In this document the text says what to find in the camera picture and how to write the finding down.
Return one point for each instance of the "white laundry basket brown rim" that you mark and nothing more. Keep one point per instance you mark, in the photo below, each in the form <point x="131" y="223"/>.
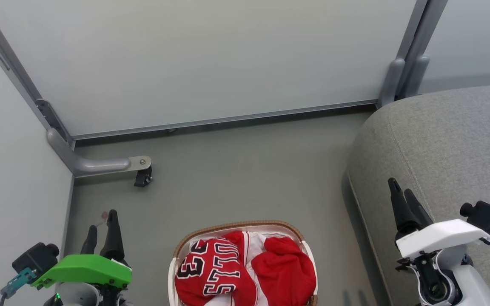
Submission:
<point x="172" y="272"/>

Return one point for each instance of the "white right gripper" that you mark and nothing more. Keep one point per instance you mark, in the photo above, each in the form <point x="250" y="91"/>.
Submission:
<point x="438" y="236"/>

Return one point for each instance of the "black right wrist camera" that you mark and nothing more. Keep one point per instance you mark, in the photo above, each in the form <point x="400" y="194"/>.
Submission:
<point x="485" y="216"/>

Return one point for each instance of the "black caster wheel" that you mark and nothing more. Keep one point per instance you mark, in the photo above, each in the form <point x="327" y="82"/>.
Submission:
<point x="143" y="177"/>

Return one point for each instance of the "grey partition corner post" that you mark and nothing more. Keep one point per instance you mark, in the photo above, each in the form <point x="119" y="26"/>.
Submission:
<point x="15" y="70"/>
<point x="421" y="29"/>

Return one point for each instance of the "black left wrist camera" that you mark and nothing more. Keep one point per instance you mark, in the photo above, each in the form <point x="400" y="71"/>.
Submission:
<point x="36" y="257"/>

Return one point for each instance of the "red basketball jersey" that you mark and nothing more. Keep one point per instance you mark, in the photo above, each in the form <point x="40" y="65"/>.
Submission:
<point x="285" y="267"/>

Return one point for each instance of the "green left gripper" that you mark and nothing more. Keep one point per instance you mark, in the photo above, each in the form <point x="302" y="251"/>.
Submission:
<point x="84" y="270"/>

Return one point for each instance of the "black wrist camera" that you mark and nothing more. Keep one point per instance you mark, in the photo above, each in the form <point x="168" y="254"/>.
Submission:
<point x="36" y="257"/>
<point x="485" y="216"/>

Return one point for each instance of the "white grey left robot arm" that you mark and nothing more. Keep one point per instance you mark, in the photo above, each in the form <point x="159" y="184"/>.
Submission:
<point x="79" y="295"/>

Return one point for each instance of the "grey partition foot with caster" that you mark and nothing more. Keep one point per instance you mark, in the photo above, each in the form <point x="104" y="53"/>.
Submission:
<point x="96" y="165"/>

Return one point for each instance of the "grey fabric sofa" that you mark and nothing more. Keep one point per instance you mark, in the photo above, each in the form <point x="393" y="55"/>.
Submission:
<point x="440" y="144"/>

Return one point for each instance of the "grey partition bottom rail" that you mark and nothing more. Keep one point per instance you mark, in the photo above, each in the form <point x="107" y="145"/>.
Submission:
<point x="228" y="120"/>

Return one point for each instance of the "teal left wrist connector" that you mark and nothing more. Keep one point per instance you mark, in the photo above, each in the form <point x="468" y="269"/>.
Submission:
<point x="16" y="282"/>

